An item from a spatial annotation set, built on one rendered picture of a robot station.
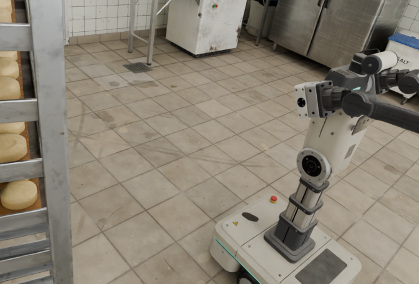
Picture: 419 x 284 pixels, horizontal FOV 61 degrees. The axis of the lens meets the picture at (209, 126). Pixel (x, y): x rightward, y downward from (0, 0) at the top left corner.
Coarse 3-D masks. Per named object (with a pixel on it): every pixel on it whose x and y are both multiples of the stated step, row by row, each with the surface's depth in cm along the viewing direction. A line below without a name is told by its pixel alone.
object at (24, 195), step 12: (24, 180) 56; (36, 180) 59; (0, 192) 53; (12, 192) 53; (24, 192) 54; (36, 192) 55; (0, 204) 54; (12, 204) 52; (24, 204) 53; (36, 204) 55
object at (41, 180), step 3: (39, 132) 70; (39, 177) 60; (42, 177) 60; (39, 180) 59; (42, 180) 59; (39, 183) 59; (42, 183) 59; (39, 186) 58; (42, 186) 58; (42, 189) 58; (42, 192) 57; (42, 195) 57; (45, 195) 57; (42, 198) 56; (45, 198) 56; (42, 201) 56; (45, 201) 56; (42, 204) 55; (45, 204) 55; (42, 207) 55
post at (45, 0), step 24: (48, 0) 34; (48, 24) 35; (48, 48) 37; (48, 72) 38; (48, 96) 39; (48, 120) 41; (48, 144) 43; (48, 168) 44; (48, 192) 46; (48, 216) 48; (72, 264) 56
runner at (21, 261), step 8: (48, 248) 56; (16, 256) 54; (24, 256) 54; (32, 256) 55; (40, 256) 56; (48, 256) 57; (0, 264) 53; (8, 264) 54; (16, 264) 55; (24, 264) 55; (32, 264) 56; (40, 264) 57; (0, 272) 54
